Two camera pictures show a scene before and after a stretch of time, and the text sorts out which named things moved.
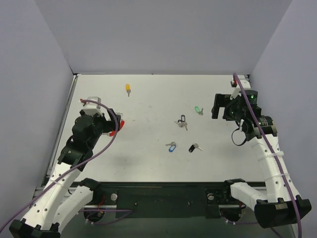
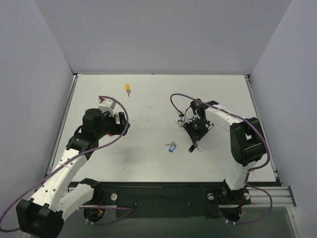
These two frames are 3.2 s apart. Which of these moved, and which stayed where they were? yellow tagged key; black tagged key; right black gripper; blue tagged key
Moved: right black gripper
Stayed: black tagged key; blue tagged key; yellow tagged key
